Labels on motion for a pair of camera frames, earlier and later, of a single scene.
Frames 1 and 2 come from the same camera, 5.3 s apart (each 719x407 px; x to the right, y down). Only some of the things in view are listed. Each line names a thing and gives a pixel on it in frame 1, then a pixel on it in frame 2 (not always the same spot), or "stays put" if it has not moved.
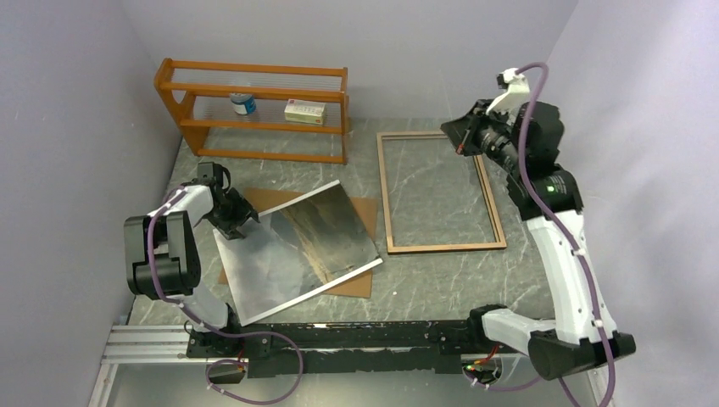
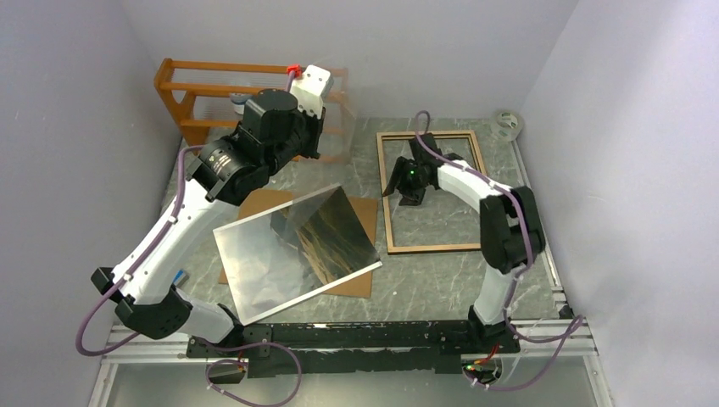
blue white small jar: [243, 103] stays put
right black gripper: [463, 131] → [405, 190]
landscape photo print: [294, 251] stays put
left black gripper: [243, 209] → [315, 125]
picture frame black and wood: [487, 193] stays put
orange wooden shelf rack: [297, 113] stays put
